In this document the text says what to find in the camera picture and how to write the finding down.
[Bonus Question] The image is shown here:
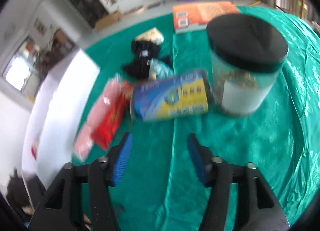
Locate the white cardboard storage box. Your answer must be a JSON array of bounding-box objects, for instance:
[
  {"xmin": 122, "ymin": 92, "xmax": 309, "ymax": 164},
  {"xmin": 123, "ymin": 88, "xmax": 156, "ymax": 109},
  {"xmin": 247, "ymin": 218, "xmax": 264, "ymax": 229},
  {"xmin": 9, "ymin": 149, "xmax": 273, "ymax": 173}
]
[{"xmin": 0, "ymin": 48, "xmax": 101, "ymax": 192}]

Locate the clear jar black lid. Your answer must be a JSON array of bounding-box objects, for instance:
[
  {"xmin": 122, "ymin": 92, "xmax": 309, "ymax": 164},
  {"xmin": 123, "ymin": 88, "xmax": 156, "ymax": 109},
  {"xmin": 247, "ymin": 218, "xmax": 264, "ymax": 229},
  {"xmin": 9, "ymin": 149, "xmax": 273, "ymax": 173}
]
[{"xmin": 206, "ymin": 14, "xmax": 289, "ymax": 117}]

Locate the yellow tissue pack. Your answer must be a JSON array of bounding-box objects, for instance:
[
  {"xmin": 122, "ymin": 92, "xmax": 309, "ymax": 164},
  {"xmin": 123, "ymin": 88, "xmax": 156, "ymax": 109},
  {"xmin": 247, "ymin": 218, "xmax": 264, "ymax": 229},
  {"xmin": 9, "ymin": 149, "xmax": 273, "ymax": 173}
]
[{"xmin": 135, "ymin": 27, "xmax": 164, "ymax": 46}]

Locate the brown cardboard box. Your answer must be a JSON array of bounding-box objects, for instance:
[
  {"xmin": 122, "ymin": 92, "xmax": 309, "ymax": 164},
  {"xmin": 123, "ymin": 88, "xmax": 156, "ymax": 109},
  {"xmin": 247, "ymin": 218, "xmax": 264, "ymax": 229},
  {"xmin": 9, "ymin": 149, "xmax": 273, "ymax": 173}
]
[{"xmin": 94, "ymin": 10, "xmax": 121, "ymax": 31}]

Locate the pink face mask pack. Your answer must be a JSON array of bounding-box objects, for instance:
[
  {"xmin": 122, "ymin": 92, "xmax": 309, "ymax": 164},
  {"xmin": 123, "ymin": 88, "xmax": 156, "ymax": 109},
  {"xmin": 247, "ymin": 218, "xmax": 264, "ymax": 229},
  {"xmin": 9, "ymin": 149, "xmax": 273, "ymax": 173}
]
[{"xmin": 74, "ymin": 74, "xmax": 123, "ymax": 162}]

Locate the red plastic packet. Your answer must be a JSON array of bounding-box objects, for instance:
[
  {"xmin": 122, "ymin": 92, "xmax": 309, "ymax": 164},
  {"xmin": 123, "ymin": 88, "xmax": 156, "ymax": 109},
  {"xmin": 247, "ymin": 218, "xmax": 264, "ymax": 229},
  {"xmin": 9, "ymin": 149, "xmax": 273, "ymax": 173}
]
[{"xmin": 91, "ymin": 81, "xmax": 133, "ymax": 150}]

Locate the blue yellow trash bag roll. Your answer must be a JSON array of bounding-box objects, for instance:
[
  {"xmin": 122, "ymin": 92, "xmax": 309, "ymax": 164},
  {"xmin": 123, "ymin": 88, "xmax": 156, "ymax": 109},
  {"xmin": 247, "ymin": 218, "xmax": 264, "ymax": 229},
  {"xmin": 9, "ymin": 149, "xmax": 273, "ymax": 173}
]
[{"xmin": 130, "ymin": 69, "xmax": 212, "ymax": 122}]

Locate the orange book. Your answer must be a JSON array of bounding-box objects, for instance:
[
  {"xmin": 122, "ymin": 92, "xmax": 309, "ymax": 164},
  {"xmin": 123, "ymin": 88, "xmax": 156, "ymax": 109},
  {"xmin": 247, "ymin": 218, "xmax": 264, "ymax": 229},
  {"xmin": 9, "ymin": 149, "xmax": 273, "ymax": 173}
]
[{"xmin": 172, "ymin": 2, "xmax": 240, "ymax": 34}]

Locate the green satin tablecloth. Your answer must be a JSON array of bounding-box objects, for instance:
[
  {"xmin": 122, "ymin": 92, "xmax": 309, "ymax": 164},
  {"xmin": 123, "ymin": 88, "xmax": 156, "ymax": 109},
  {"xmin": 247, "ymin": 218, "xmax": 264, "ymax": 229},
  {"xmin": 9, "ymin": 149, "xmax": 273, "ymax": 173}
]
[{"xmin": 110, "ymin": 7, "xmax": 319, "ymax": 230}]

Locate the teal patterned pouch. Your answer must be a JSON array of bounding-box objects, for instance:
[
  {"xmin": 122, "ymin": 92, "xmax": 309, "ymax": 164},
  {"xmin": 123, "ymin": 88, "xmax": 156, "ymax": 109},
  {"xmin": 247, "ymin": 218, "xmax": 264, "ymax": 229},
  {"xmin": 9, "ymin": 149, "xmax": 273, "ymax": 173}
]
[{"xmin": 149, "ymin": 59, "xmax": 174, "ymax": 80}]

